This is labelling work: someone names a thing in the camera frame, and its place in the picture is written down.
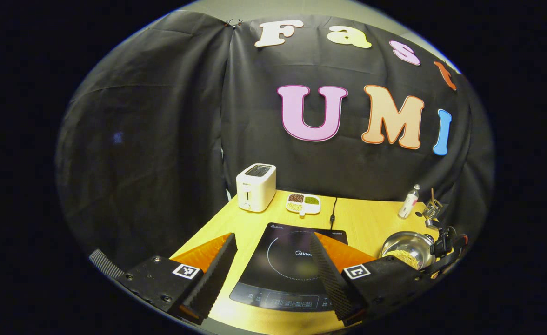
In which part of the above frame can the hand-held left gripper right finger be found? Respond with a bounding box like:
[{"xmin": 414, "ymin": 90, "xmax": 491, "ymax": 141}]
[{"xmin": 309, "ymin": 233, "xmax": 436, "ymax": 326}]

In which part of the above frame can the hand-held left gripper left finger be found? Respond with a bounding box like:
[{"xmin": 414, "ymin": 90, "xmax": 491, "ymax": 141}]
[{"xmin": 115, "ymin": 233, "xmax": 238, "ymax": 325}]

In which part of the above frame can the steel pot with black handle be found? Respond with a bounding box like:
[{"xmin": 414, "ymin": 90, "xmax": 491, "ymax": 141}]
[{"xmin": 380, "ymin": 231, "xmax": 438, "ymax": 271}]

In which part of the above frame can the black induction cooktop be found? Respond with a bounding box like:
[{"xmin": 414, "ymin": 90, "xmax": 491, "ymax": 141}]
[{"xmin": 229, "ymin": 222, "xmax": 348, "ymax": 312}]

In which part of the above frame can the small white bottle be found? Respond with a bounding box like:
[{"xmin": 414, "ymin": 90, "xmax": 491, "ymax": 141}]
[{"xmin": 398, "ymin": 184, "xmax": 420, "ymax": 219}]

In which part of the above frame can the white divided dish of beans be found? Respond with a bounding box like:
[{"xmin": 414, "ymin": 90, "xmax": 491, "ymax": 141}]
[{"xmin": 286, "ymin": 193, "xmax": 321, "ymax": 217}]

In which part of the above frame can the white toaster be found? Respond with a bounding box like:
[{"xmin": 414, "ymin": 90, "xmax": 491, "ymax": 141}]
[{"xmin": 236, "ymin": 163, "xmax": 277, "ymax": 213}]

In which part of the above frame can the black backdrop cloth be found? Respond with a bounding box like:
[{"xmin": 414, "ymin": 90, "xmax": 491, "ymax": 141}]
[{"xmin": 55, "ymin": 10, "xmax": 495, "ymax": 270}]

